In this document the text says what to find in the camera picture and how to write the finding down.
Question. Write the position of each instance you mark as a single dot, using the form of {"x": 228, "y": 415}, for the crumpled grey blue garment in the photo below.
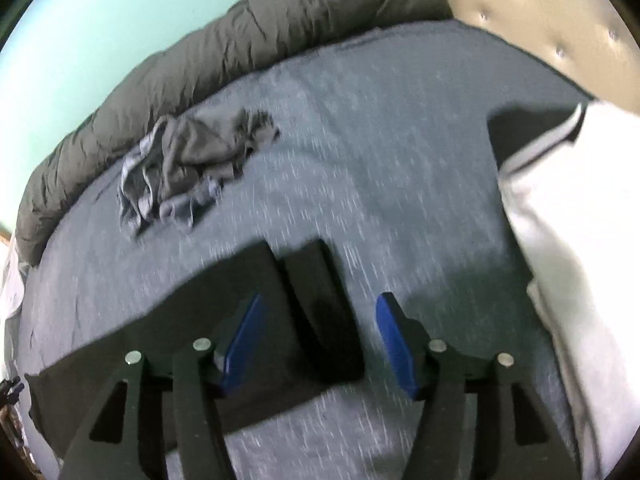
{"x": 180, "y": 167}

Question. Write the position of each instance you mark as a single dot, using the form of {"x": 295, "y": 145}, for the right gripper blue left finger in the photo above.
{"x": 237, "y": 342}

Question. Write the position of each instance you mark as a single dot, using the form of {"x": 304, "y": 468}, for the beige tufted headboard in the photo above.
{"x": 595, "y": 43}

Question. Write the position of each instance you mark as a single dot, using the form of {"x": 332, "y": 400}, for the black garment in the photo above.
{"x": 307, "y": 340}

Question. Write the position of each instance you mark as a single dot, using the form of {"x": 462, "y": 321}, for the blue grey bed sheet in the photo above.
{"x": 384, "y": 153}

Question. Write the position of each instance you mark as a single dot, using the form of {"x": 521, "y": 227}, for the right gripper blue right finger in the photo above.
{"x": 404, "y": 341}

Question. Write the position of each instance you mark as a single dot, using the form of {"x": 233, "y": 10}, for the dark grey rolled duvet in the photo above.
{"x": 251, "y": 35}

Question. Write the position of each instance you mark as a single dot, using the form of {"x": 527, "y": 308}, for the white folded garment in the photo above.
{"x": 570, "y": 190}

